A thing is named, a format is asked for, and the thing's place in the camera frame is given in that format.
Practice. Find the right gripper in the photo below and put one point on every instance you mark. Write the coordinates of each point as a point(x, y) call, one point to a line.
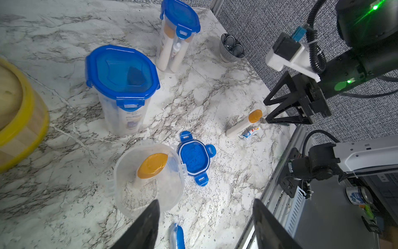
point(299, 92)

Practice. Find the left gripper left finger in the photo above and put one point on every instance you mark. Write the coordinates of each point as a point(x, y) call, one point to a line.
point(143, 232)

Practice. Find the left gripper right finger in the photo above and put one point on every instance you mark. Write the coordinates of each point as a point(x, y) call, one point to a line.
point(269, 232)

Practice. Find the blue toothbrush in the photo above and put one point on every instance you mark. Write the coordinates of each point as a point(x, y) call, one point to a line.
point(176, 237)

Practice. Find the orange cap bottle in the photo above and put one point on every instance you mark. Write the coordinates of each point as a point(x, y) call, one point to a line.
point(149, 169)
point(251, 119)

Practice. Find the clear container front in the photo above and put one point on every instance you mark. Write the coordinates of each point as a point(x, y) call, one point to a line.
point(167, 188)

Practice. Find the clear container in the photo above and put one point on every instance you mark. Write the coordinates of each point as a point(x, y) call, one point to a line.
point(171, 50)
point(119, 121)
point(167, 188)

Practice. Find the orange cap bottle front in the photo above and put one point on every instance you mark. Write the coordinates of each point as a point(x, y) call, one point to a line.
point(149, 169)

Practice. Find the toothpaste tube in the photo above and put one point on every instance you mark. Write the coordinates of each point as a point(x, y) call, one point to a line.
point(250, 132)

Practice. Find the clear container back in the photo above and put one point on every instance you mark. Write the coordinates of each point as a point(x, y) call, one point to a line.
point(171, 50)

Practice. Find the blue lid back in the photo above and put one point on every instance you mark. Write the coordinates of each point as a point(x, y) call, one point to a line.
point(181, 17)

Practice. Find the blue lid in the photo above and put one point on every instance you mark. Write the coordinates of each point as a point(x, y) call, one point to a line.
point(181, 17)
point(122, 74)
point(196, 156)

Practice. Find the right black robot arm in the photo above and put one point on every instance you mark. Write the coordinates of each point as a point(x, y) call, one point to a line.
point(370, 30)

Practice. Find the dark blue bowl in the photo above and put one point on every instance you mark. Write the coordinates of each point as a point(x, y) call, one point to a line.
point(231, 50)

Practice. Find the yellow bamboo steamer basket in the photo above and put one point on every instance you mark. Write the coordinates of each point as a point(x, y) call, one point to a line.
point(24, 117)

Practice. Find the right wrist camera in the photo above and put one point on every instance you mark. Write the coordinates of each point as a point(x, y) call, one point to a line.
point(289, 51)

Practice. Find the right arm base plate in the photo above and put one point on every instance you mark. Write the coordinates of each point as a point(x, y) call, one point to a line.
point(290, 183)

